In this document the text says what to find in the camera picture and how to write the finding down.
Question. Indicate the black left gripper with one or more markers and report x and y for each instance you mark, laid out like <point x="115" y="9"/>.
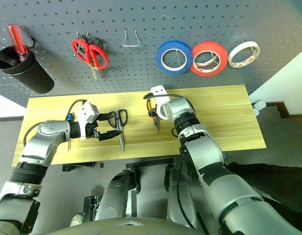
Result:
<point x="91" y="131"/>

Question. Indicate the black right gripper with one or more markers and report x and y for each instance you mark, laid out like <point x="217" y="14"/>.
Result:
<point x="152" y="113"/>

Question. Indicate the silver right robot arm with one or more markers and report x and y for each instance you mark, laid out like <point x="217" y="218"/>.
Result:
<point x="209" y="156"/>

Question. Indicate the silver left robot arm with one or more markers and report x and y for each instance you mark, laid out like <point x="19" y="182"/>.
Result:
<point x="43" y="142"/>

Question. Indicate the blue tape roll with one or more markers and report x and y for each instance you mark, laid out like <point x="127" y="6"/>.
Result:
<point x="174" y="45"/>

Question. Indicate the grey perforated pegboard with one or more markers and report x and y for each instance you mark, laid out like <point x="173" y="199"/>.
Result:
<point x="141" y="22"/>

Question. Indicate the red tape roll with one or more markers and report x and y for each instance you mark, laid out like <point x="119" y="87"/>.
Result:
<point x="209" y="46"/>

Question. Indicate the white tape roll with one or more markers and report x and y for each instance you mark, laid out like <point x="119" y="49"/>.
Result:
<point x="241" y="46"/>

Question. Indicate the silver left robot leg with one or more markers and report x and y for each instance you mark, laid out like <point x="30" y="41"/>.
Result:
<point x="116" y="193"/>

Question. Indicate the silver robot leg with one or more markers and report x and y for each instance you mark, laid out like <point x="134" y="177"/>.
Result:
<point x="116" y="193"/>
<point x="180" y="195"/>

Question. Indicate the black cup holder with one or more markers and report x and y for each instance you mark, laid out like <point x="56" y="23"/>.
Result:
<point x="31" y="73"/>

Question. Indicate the white robot foot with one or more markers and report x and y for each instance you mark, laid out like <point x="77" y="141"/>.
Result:
<point x="76" y="220"/>

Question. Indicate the silver right robot leg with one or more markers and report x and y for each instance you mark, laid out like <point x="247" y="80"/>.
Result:
<point x="180" y="195"/>

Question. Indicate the grey robot torso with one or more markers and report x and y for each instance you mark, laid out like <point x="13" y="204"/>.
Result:
<point x="131" y="226"/>

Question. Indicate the white blue table clamp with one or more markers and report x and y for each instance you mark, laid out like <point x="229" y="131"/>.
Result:
<point x="259" y="105"/>

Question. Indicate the brown wooden baseboard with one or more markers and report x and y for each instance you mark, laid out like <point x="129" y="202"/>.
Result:
<point x="283" y="110"/>

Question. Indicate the black cloth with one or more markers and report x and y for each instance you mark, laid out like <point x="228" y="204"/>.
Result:
<point x="276" y="178"/>

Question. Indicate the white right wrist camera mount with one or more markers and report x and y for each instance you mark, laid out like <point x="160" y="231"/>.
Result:
<point x="160" y="95"/>

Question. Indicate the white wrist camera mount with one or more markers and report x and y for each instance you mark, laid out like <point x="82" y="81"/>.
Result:
<point x="84" y="115"/>
<point x="160" y="95"/>

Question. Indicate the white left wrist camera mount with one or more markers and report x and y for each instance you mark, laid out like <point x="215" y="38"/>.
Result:
<point x="84" y="115"/>

